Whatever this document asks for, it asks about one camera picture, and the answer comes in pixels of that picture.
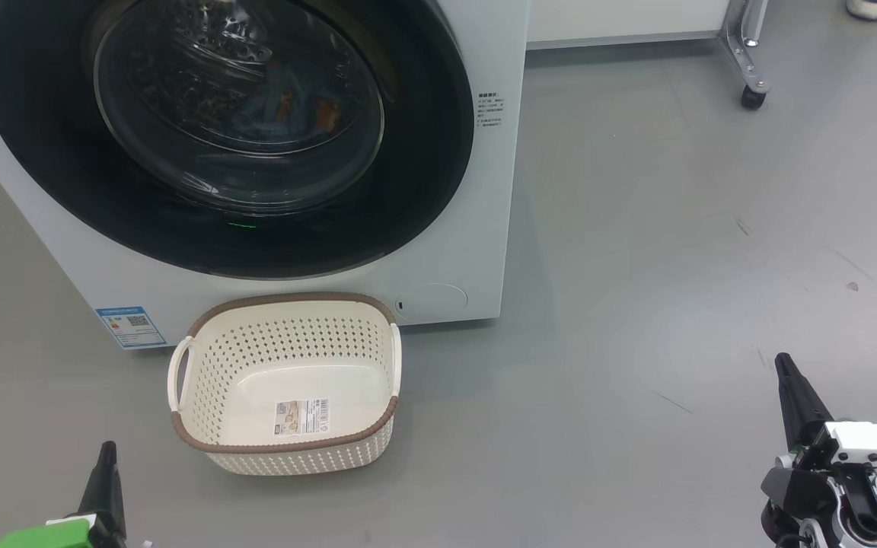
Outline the white front-load washing machine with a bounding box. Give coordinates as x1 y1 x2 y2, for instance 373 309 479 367
0 0 531 351

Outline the cream perforated laundry basket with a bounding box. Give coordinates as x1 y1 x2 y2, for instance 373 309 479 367
167 292 402 476

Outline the blue energy label sticker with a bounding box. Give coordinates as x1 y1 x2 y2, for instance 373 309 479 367
95 306 167 350

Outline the blue bear-print garment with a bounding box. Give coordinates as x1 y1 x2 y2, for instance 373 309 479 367
252 65 344 134

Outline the basket product label sticker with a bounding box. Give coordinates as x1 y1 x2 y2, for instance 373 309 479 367
274 397 330 436

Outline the metal frame leg with caster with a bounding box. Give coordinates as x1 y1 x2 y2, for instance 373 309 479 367
720 0 773 110

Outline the printed text label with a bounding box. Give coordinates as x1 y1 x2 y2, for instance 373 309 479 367
477 91 505 130

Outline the black ring glass washer door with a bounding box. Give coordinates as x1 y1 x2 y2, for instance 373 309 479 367
0 0 476 280

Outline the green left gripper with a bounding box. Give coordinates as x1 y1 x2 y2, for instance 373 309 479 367
0 441 127 548

